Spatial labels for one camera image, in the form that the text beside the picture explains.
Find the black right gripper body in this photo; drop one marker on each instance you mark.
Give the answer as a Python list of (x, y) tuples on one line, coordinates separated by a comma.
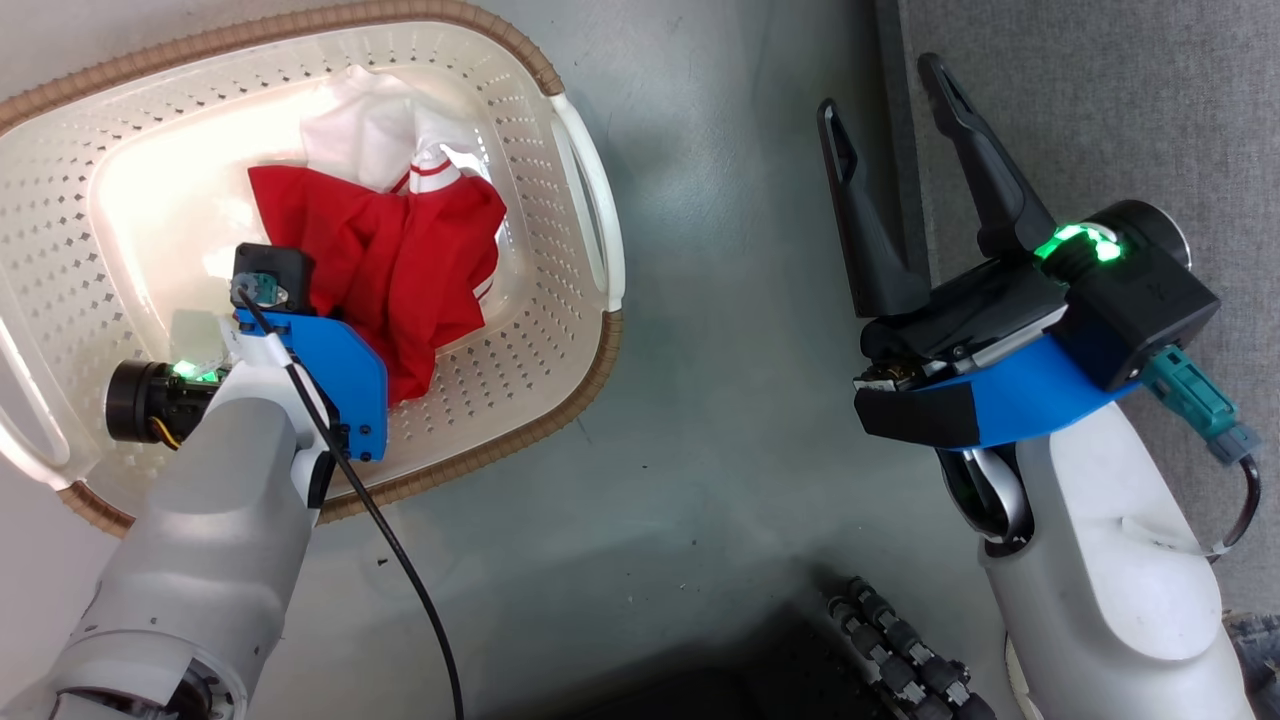
[(1130, 290)]

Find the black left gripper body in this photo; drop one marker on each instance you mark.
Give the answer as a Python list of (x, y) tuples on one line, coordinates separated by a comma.
[(140, 400)]

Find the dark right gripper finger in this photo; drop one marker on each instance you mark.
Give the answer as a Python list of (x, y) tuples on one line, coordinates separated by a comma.
[(990, 180), (870, 240)]

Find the red and white garment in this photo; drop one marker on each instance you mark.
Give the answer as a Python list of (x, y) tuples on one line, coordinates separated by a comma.
[(400, 260)]

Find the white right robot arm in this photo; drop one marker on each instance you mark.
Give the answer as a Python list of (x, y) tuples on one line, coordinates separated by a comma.
[(1110, 560)]

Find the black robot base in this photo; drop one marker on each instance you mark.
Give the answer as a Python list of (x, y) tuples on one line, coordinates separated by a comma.
[(720, 690)]

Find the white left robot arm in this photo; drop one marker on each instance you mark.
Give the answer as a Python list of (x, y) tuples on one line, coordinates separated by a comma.
[(210, 520)]

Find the cream perforated laundry basket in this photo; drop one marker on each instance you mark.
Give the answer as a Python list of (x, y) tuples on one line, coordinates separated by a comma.
[(120, 130)]

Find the blue right camera bracket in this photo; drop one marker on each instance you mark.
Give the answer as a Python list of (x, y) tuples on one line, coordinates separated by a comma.
[(1040, 390)]

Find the blue camera bracket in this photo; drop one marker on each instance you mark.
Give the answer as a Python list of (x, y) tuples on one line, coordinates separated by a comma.
[(1040, 390), (350, 370)]

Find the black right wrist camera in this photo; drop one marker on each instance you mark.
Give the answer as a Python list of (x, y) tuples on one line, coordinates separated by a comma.
[(915, 415)]

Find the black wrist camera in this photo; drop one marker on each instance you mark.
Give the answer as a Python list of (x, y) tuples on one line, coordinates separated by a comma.
[(915, 415), (275, 272)]

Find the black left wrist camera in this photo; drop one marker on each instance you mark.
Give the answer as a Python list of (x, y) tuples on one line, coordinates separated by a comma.
[(275, 272)]

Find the blue left camera bracket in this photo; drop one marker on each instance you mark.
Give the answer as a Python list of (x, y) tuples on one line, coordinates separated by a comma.
[(350, 370)]

